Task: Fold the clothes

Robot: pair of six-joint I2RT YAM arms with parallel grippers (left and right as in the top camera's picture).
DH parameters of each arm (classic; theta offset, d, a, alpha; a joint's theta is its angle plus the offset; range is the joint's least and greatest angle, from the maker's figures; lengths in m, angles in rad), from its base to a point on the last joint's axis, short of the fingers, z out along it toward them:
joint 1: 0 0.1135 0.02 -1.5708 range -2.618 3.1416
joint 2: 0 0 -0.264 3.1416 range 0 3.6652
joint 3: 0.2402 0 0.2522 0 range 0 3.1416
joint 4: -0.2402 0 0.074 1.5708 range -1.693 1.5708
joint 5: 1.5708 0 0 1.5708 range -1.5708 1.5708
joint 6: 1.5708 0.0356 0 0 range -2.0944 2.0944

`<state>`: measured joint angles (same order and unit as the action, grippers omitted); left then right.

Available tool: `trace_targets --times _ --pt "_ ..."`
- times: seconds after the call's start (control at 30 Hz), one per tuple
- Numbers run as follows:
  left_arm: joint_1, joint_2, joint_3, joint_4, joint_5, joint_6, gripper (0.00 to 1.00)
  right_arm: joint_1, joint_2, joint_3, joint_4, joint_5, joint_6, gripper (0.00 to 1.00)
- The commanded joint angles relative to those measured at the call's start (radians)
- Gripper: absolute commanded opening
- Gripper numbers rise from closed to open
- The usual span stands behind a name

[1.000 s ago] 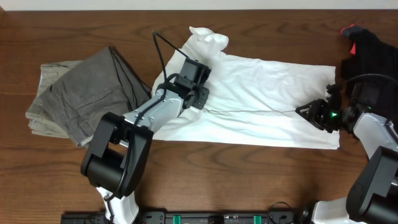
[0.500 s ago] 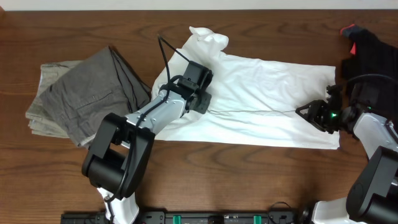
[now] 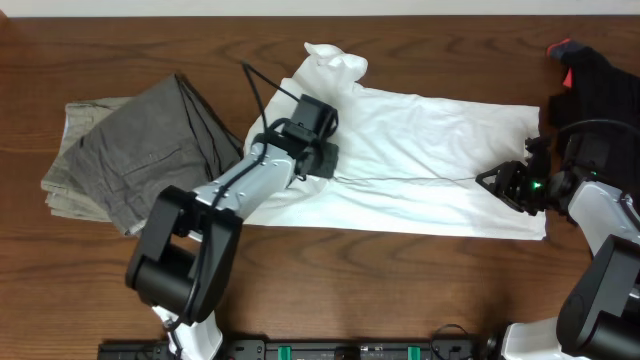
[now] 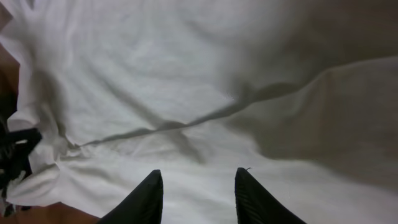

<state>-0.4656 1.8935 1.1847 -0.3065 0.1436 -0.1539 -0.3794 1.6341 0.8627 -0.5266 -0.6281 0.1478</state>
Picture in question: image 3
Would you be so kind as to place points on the folded grey shorts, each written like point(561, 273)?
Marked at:
point(166, 136)

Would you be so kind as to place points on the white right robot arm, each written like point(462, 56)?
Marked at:
point(600, 317)

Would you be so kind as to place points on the white printed t-shirt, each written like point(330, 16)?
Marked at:
point(406, 164)

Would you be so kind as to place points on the black garment with red trim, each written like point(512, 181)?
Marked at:
point(594, 88)

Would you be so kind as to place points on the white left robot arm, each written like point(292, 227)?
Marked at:
point(182, 262)

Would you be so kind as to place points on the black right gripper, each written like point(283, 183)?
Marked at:
point(505, 188)

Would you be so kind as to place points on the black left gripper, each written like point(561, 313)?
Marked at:
point(323, 160)

